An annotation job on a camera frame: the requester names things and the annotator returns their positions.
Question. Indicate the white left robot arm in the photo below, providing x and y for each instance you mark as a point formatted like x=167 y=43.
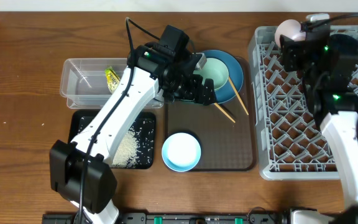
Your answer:
x=80 y=171

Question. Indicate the pile of rice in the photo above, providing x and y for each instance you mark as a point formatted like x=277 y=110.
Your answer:
x=136 y=150

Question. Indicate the dark blue plate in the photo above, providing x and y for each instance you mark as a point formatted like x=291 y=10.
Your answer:
x=226 y=93

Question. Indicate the clear plastic bin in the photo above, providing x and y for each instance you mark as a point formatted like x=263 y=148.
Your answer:
x=85 y=86

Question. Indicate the yellow snack wrapper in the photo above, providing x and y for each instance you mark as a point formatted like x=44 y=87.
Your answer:
x=112 y=79

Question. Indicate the grey dishwasher rack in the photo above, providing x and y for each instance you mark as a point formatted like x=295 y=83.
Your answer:
x=289 y=145

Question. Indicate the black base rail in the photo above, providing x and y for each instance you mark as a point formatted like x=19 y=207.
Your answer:
x=256 y=218

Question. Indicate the light blue bowl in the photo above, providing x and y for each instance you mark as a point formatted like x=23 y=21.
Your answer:
x=181 y=152

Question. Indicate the black tray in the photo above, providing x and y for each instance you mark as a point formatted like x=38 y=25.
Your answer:
x=81 y=119

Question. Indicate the pink cup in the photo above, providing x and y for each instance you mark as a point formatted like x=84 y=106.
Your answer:
x=291 y=29

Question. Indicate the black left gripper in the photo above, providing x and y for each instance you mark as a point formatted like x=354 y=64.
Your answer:
x=192 y=84

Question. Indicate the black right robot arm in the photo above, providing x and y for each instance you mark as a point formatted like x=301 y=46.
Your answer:
x=326 y=63

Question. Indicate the brown serving tray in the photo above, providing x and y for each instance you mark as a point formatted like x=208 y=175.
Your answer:
x=225 y=146

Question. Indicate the mint green bowl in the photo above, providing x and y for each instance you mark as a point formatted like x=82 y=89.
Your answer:
x=216 y=70

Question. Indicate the wooden chopstick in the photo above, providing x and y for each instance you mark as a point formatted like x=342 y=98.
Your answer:
x=223 y=111
x=238 y=96

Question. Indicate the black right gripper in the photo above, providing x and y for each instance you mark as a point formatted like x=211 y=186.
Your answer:
x=291 y=52

